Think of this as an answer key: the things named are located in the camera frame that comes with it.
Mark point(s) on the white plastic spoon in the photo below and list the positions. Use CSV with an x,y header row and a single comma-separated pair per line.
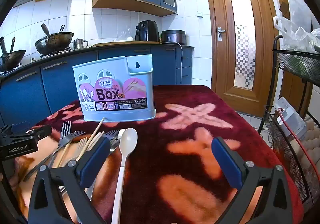
x,y
128,138

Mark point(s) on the clear plastic bag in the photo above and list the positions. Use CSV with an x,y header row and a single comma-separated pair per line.
x,y
125,35

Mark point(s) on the white power strip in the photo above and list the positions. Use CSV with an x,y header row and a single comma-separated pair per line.
x,y
292,116

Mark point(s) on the gas stove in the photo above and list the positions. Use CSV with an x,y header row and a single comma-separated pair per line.
x,y
58,53

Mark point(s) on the light blue utensil box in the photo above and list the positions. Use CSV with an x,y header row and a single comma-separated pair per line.
x,y
112,73

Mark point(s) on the egg tray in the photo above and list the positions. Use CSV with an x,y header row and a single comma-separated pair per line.
x,y
312,143

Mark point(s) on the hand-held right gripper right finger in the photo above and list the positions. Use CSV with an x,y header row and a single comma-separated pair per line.
x,y
226,161

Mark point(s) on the white plastic bag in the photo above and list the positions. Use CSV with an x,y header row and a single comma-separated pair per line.
x,y
297,31

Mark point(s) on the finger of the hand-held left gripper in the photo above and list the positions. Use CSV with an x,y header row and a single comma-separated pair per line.
x,y
20,126
40,131

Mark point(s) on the metal kettle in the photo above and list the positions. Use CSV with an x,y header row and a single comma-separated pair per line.
x,y
78,44

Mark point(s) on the wooden door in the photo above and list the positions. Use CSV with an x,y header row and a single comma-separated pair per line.
x,y
217,68

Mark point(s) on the dark rice cooker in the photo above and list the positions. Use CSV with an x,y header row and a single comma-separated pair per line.
x,y
173,36

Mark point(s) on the black air fryer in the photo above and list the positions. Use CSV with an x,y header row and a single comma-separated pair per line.
x,y
146,31

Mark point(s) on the red floral blanket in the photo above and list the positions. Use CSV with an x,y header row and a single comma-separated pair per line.
x,y
187,138

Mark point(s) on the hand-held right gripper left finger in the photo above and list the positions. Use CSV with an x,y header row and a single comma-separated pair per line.
x,y
93,161

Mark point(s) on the white light switch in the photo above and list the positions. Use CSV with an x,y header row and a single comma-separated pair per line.
x,y
199,14

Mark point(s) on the small black wok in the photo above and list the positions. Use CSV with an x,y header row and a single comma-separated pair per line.
x,y
11,57

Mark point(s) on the large black wok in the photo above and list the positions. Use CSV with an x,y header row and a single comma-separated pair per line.
x,y
53,41

